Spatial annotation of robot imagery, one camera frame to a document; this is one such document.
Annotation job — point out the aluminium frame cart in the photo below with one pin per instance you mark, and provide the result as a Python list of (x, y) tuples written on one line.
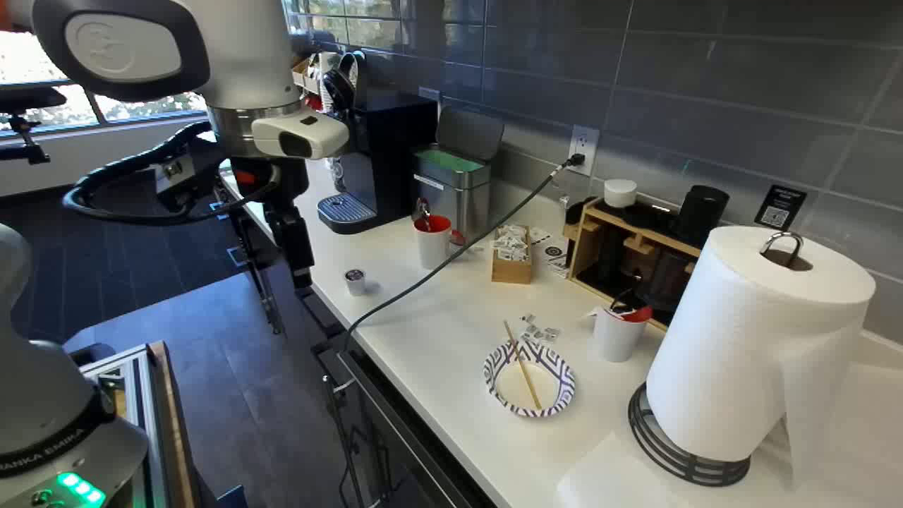
[(121, 386)]

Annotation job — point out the small scattered foil pieces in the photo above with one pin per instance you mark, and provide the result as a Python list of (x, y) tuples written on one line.
[(540, 329)]

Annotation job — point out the white paper towel roll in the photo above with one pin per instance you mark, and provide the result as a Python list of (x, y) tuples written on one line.
[(733, 356)]

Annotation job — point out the red utensil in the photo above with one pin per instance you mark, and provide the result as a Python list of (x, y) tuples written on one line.
[(638, 315)]

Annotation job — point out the black coffee machine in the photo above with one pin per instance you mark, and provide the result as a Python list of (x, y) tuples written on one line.
[(396, 150)]

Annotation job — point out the white wall outlet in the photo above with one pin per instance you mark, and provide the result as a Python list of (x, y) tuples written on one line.
[(585, 139)]

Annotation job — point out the small white cup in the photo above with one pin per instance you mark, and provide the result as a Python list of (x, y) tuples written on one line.
[(618, 193)]

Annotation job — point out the wooden countertop organizer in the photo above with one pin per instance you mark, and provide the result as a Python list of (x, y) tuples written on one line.
[(592, 243)]

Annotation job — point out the coffee capsule rack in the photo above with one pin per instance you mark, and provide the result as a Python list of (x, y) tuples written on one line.
[(314, 74)]

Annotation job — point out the black QR code sign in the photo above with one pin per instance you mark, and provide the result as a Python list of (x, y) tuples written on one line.
[(779, 207)]

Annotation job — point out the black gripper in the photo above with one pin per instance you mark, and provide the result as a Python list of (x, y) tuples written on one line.
[(276, 188)]

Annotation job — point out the dark base cabinet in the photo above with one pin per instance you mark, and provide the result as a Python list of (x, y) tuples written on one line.
[(377, 452)]

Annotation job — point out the white cup with utensils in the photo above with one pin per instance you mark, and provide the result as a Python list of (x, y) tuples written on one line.
[(616, 341)]

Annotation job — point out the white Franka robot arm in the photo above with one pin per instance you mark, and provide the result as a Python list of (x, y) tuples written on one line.
[(244, 57)]

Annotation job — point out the black cylindrical container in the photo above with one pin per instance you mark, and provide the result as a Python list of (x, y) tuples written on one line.
[(704, 214)]

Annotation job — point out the white cup with red contents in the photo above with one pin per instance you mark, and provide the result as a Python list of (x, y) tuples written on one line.
[(432, 241)]

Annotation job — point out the black tripod stand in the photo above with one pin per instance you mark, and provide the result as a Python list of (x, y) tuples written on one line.
[(258, 284)]

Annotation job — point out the wooden chopstick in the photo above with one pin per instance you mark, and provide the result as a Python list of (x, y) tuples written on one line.
[(523, 369)]

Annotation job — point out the steel bin with green bag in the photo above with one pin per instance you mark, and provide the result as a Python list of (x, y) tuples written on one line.
[(467, 198)]

